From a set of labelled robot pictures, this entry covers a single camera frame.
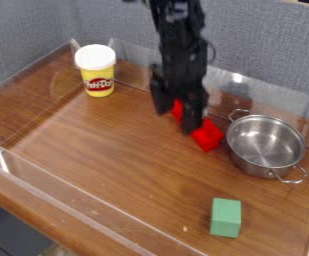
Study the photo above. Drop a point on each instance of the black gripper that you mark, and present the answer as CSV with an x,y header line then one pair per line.
x,y
177,78

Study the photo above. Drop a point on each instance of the green foam block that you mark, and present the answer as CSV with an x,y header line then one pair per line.
x,y
226,217

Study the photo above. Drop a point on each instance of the small stainless steel pot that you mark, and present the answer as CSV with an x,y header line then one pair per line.
x,y
266,147

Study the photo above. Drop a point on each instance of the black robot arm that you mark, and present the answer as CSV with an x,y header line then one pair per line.
x,y
175,16

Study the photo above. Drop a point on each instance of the yellow Play-Doh container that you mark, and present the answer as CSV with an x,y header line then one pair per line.
x,y
95,60

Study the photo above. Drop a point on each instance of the clear acrylic table barrier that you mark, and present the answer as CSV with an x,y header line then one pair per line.
x,y
103,176

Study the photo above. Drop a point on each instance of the red rectangular block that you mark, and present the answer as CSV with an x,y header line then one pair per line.
x,y
207,135

